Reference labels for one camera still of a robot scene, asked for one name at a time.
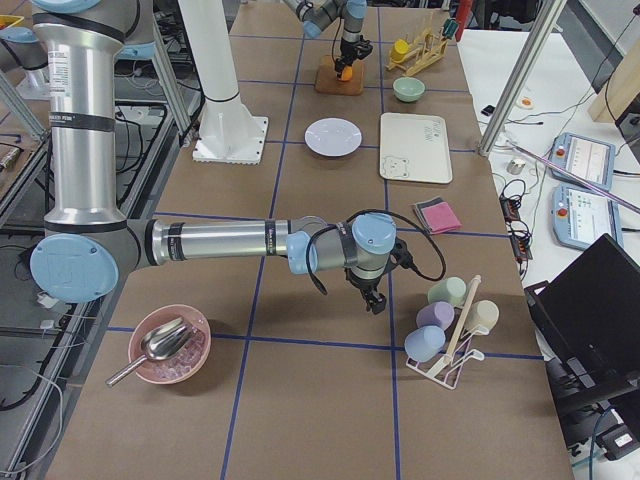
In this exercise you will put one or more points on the blue pastel cup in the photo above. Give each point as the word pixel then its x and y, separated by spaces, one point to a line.
pixel 424 343

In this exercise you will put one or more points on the black laptop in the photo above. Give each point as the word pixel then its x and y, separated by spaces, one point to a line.
pixel 589 316

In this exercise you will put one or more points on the fried egg toy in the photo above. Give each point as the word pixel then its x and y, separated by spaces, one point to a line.
pixel 525 103

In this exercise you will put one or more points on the cream bear tray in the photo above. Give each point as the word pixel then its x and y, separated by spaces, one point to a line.
pixel 414 148

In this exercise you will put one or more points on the green pastel cup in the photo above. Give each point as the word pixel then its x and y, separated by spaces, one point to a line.
pixel 451 290

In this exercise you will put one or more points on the yellow cup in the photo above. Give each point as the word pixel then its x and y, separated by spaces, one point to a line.
pixel 399 51

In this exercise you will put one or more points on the dark green cup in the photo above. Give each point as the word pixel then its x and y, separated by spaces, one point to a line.
pixel 449 28

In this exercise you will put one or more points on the small black device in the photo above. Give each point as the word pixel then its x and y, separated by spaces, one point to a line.
pixel 488 110

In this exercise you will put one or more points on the pink cloth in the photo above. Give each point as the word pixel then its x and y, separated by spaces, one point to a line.
pixel 440 218

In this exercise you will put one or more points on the aluminium frame post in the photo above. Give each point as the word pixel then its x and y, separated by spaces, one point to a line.
pixel 537 37

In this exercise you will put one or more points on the pink bowl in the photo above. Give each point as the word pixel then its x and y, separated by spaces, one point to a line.
pixel 190 358

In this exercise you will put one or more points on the teach pendant tablet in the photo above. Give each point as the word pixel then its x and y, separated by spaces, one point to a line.
pixel 580 217
pixel 591 160

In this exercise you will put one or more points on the white round plate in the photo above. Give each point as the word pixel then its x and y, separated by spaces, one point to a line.
pixel 333 137

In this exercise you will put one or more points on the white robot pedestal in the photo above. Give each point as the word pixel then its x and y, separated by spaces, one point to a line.
pixel 228 132

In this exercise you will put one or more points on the green ceramic bowl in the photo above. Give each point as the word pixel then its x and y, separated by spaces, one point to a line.
pixel 408 89

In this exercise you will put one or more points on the beige pastel cup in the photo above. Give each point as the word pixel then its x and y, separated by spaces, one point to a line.
pixel 483 313

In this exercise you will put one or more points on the upper teach pendant tablet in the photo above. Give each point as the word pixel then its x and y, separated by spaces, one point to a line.
pixel 591 160

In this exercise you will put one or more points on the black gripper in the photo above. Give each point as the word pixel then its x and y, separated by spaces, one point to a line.
pixel 347 50
pixel 364 283

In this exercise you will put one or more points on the wooden cutting board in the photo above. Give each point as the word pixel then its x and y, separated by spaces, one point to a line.
pixel 326 81

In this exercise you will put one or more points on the red cylinder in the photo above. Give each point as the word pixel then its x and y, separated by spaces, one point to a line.
pixel 463 11

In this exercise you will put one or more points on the wooden dish rack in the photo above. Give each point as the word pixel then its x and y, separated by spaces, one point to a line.
pixel 426 47

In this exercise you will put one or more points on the lower teach pendant tablet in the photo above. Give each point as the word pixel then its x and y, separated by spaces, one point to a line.
pixel 580 217

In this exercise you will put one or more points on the orange fruit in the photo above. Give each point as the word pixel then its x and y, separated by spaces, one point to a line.
pixel 345 77

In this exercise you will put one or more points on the grey cloth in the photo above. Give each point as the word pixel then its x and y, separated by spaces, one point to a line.
pixel 425 206

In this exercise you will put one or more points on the metal scoop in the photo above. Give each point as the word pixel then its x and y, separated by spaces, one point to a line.
pixel 160 344

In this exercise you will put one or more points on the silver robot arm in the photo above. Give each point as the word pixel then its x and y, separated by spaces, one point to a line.
pixel 89 244
pixel 351 13

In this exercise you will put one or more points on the purple pastel cup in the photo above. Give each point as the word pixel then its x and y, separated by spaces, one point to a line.
pixel 440 314

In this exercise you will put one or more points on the white wire cup rack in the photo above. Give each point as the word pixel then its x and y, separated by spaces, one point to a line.
pixel 445 368

